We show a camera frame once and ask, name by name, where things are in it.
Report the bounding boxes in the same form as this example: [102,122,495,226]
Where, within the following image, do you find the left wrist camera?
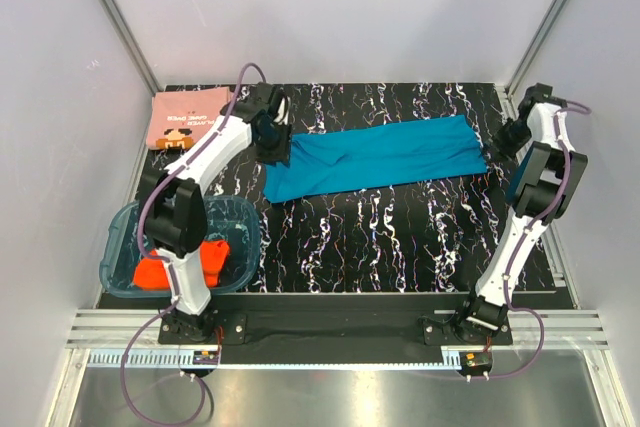
[273,95,290,125]

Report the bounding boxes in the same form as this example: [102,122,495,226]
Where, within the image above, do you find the blue t-shirt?
[263,115,487,203]

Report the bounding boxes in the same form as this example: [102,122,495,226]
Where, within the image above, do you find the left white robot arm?
[137,82,292,342]

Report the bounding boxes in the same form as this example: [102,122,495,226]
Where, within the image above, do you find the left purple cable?
[119,62,269,423]

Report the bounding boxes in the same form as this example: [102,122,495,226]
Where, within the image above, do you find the orange t-shirt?
[133,240,231,291]

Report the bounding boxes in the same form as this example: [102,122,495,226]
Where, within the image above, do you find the pink folded t-shirt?
[146,87,231,150]

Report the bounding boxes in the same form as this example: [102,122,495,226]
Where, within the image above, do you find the clear blue plastic bin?
[99,195,261,299]

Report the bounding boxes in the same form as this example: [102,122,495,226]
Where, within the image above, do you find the aluminium frame post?
[504,0,570,95]
[98,0,161,95]

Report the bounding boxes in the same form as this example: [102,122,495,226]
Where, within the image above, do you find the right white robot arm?
[485,83,591,314]

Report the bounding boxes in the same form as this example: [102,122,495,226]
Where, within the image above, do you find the left connector box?
[193,350,220,365]

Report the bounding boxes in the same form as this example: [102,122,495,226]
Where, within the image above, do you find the right connector box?
[461,351,493,370]

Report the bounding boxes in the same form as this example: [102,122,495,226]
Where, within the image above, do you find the front aluminium rail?
[64,309,612,348]

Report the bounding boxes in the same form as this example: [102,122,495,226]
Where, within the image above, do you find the right aluminium frame post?
[504,0,570,95]

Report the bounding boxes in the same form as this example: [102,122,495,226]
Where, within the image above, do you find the left aluminium frame post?
[98,0,161,95]

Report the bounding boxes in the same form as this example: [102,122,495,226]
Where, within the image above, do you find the connector box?
[193,350,220,365]
[461,351,493,370]

